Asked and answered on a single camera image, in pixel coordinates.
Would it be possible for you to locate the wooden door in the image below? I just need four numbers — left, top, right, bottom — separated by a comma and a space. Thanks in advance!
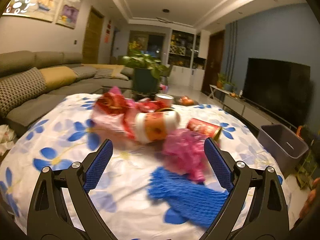
82, 7, 104, 64

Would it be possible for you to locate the fruit bowl with oranges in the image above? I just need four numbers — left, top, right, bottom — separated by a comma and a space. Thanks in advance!
174, 96, 199, 106

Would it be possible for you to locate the person's right hand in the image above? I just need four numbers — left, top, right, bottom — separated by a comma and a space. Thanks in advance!
299, 178, 320, 219

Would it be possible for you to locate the white blue-flowered tablecloth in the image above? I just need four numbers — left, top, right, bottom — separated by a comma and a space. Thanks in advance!
1, 94, 277, 239

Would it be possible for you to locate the mustard yellow cushion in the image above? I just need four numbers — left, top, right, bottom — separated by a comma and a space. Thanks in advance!
40, 66, 77, 92

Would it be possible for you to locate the white floral cloth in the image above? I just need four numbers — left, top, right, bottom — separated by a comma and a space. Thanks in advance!
0, 125, 16, 156

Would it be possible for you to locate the purple wall painting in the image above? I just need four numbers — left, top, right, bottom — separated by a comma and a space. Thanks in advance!
56, 0, 82, 29

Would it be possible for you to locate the grey trash bin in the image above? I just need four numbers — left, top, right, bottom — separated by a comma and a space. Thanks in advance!
258, 124, 309, 178

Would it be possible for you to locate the houndstooth cushion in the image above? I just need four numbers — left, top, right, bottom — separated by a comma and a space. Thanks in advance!
1, 67, 46, 118

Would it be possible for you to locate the green potted plant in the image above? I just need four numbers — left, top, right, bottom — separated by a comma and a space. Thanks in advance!
122, 51, 169, 95

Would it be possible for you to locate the black television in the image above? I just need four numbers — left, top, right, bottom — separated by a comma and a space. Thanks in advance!
242, 58, 313, 127

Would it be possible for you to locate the pink plastic bag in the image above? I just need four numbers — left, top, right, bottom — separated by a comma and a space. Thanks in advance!
162, 128, 207, 183

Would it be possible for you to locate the grey sectional sofa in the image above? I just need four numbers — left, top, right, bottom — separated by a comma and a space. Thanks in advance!
1, 50, 133, 137

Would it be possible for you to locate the red snack box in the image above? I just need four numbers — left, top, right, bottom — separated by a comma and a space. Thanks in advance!
187, 118, 222, 141

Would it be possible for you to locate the red white plastic bag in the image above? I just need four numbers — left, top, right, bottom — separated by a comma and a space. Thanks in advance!
91, 86, 167, 139

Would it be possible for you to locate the grey tv cabinet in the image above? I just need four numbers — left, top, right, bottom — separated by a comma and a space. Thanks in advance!
223, 95, 298, 133

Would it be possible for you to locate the sailboat wall painting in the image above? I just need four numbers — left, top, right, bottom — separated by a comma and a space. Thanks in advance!
3, 0, 60, 22

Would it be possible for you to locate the white orange paper cup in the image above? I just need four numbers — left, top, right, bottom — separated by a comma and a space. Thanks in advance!
133, 111, 180, 144

